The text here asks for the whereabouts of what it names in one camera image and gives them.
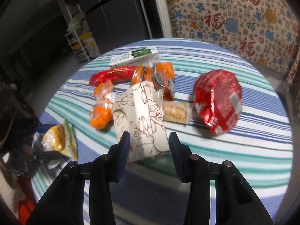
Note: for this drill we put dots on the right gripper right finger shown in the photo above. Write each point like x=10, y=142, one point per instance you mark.
x=236, y=201

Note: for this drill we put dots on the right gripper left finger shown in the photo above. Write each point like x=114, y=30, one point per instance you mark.
x=62, y=203

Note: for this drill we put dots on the yellow green snack bag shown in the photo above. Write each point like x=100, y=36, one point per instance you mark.
x=61, y=138

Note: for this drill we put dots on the red instant noodle bowl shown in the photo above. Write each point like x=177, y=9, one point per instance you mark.
x=218, y=100

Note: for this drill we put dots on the leaf patterned tissue box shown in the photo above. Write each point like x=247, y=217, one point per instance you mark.
x=139, y=112

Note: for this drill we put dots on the orange red trousers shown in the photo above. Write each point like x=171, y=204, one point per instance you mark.
x=27, y=205

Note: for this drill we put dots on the orange twisted snack packet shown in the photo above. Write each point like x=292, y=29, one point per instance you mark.
x=101, y=113

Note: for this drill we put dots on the pastry in clear wrapper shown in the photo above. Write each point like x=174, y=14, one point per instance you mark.
x=178, y=112

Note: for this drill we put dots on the red snack wrapper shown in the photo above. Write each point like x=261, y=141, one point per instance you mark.
x=118, y=74

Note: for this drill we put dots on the orange snack bag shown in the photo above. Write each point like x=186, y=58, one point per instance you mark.
x=161, y=75

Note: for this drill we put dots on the green white milk carton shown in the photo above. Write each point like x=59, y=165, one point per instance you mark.
x=146, y=56

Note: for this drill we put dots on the floral patterned cloth cover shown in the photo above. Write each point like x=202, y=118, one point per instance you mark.
x=264, y=32

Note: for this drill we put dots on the white wire rack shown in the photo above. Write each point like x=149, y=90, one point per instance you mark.
x=79, y=36

